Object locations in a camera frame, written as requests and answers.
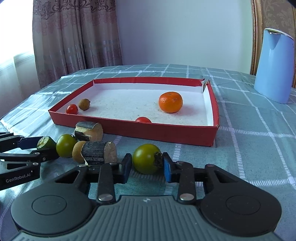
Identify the red cherry tomato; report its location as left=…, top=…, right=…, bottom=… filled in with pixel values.
left=135, top=116, right=151, bottom=123
left=66, top=104, right=78, bottom=114

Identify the green cucumber piece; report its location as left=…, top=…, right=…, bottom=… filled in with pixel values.
left=37, top=136, right=56, bottom=150

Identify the eggplant piece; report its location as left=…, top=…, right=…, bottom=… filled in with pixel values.
left=74, top=121, right=103, bottom=142
left=81, top=142, right=117, bottom=165

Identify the teal checked tablecloth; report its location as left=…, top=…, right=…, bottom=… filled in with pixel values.
left=1, top=64, right=295, bottom=240

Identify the light blue kettle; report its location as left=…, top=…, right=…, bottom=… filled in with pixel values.
left=254, top=28, right=295, bottom=104

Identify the pink patterned curtain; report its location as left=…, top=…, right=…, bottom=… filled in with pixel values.
left=32, top=0, right=122, bottom=87

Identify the orange tangerine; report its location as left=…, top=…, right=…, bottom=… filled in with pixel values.
left=159, top=91, right=183, bottom=113

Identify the large green tomato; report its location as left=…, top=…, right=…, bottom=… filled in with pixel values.
left=132, top=144, right=162, bottom=175

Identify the red cardboard box tray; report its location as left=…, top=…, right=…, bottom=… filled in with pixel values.
left=49, top=77, right=219, bottom=147

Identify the small green tomato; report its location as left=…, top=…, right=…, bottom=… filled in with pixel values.
left=56, top=134, right=77, bottom=158

